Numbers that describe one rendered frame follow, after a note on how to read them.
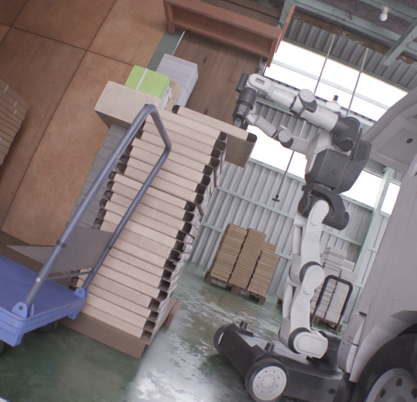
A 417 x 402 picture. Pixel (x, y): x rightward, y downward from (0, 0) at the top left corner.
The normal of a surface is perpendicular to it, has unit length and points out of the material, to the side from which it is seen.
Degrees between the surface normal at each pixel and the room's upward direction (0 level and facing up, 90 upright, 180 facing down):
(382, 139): 167
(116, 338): 90
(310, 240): 112
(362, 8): 180
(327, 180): 123
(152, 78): 90
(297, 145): 118
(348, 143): 161
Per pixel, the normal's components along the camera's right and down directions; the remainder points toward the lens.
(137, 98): 0.00, -0.15
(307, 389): 0.26, -0.04
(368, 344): -0.14, 0.22
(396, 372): -0.84, 0.34
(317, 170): -0.69, -0.19
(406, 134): -0.36, 0.86
